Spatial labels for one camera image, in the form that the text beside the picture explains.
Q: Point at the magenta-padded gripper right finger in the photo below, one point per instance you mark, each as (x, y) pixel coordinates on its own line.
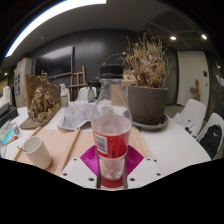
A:
(135, 160)

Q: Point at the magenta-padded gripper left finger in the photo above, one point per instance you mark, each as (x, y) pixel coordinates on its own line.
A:
(88, 160)

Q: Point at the clear bottle with red label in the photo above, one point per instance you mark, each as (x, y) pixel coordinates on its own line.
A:
(111, 140)

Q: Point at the grey plant saucer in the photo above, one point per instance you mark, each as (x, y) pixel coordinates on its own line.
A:
(156, 126)

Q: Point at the spread newspaper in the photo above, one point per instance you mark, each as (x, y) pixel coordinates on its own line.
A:
(75, 116)

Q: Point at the white mug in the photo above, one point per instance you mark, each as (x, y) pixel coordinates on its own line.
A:
(37, 152)

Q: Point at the dried plant in grey pot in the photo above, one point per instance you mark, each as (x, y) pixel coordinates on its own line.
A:
(146, 103)

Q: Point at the white papers stack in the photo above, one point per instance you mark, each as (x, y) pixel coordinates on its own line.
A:
(182, 120)

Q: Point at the green spray bottle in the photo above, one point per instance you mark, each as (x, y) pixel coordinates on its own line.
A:
(64, 99)

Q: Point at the white chair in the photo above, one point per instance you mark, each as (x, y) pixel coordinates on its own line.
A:
(215, 118)
(82, 94)
(195, 108)

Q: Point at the glass pitcher with black lid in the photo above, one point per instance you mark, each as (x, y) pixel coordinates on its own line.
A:
(91, 93)

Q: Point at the golden sculpture on wooden base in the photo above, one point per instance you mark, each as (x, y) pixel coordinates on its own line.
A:
(41, 103)

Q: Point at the black backpack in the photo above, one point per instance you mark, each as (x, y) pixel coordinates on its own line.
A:
(210, 141)

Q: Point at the wooden easel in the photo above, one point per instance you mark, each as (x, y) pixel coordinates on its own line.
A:
(77, 81)

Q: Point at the brown cardboard box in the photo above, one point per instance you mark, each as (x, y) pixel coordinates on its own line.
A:
(128, 80)

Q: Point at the colourful painting sheet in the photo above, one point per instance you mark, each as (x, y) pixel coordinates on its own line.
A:
(7, 133)

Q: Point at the black box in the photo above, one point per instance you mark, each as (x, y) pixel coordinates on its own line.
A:
(7, 115)

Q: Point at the white shelf unit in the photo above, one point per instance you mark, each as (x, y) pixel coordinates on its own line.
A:
(22, 80)

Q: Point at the round ceiling spotlight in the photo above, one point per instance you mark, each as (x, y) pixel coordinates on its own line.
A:
(204, 36)
(173, 38)

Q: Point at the long ceiling light panel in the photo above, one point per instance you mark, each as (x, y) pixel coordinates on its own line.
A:
(50, 13)

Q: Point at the black wall screen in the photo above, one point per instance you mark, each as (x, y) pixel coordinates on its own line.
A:
(55, 61)

